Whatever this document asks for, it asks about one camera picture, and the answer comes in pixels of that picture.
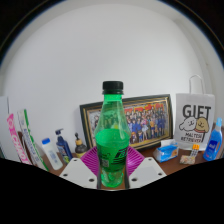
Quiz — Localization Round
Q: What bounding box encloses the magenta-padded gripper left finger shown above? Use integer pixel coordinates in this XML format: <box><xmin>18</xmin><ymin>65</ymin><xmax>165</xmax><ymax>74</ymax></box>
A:
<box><xmin>58</xmin><ymin>145</ymin><xmax>101</xmax><ymax>190</ymax></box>

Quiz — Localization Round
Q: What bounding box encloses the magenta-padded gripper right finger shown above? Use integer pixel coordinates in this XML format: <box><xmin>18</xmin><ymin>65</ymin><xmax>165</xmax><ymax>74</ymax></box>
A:
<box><xmin>123</xmin><ymin>146</ymin><xmax>168</xmax><ymax>190</ymax></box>

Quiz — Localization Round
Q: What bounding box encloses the green plastic drink bottle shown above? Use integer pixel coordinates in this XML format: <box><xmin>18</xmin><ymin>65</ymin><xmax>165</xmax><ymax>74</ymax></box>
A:
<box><xmin>94</xmin><ymin>80</ymin><xmax>132</xmax><ymax>188</ymax></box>

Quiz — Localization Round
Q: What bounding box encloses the amber pump bottle yellow label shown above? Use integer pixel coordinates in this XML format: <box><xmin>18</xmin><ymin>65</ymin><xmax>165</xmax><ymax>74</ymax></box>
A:
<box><xmin>73</xmin><ymin>132</ymin><xmax>88</xmax><ymax>158</ymax></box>

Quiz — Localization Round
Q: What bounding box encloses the blue tissue pack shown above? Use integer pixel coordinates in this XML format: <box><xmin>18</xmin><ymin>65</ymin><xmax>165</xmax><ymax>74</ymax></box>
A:
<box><xmin>152</xmin><ymin>139</ymin><xmax>180</xmax><ymax>164</ymax></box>

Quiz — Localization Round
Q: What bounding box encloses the dark blue pump bottle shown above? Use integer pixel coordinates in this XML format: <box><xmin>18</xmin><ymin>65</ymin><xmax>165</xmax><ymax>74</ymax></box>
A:
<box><xmin>54</xmin><ymin>128</ymin><xmax>74</xmax><ymax>165</ymax></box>

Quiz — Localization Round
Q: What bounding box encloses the white bottle blue cap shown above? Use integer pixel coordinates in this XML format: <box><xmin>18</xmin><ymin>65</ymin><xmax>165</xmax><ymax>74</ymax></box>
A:
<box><xmin>41</xmin><ymin>137</ymin><xmax>64</xmax><ymax>171</ymax></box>

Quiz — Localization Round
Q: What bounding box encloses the small beige snack packet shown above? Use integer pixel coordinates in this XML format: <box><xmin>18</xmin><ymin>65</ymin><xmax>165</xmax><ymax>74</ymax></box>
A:
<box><xmin>179</xmin><ymin>154</ymin><xmax>197</xmax><ymax>166</ymax></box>

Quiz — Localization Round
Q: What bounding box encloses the framed group photo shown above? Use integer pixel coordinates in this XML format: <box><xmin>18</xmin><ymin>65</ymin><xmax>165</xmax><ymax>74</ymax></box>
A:
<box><xmin>79</xmin><ymin>94</ymin><xmax>174</xmax><ymax>151</ymax></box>

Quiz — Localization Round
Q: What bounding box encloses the small orange topped item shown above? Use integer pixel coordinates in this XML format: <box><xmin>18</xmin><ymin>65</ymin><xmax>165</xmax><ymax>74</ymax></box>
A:
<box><xmin>190</xmin><ymin>143</ymin><xmax>201</xmax><ymax>157</ymax></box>

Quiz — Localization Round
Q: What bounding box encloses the blue white shuttlecock tube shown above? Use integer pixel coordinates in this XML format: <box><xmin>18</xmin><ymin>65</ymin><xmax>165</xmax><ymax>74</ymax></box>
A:
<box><xmin>17</xmin><ymin>108</ymin><xmax>50</xmax><ymax>172</ymax></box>

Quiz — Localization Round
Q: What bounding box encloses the pink white shuttlecock tube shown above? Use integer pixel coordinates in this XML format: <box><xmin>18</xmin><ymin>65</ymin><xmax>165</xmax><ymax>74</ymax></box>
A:
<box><xmin>5</xmin><ymin>113</ymin><xmax>33</xmax><ymax>165</ymax></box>

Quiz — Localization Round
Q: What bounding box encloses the blue detergent bottle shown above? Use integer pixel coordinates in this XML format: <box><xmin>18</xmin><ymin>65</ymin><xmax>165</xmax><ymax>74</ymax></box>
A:
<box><xmin>202</xmin><ymin>117</ymin><xmax>224</xmax><ymax>162</ymax></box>

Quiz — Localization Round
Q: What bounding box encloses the white paper gift bag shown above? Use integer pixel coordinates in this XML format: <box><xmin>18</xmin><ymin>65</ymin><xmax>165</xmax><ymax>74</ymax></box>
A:
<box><xmin>173</xmin><ymin>74</ymin><xmax>216</xmax><ymax>152</ymax></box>

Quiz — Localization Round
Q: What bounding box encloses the white door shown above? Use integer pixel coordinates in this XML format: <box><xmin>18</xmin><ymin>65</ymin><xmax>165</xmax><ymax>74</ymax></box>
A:
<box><xmin>0</xmin><ymin>96</ymin><xmax>11</xmax><ymax>159</ymax></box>

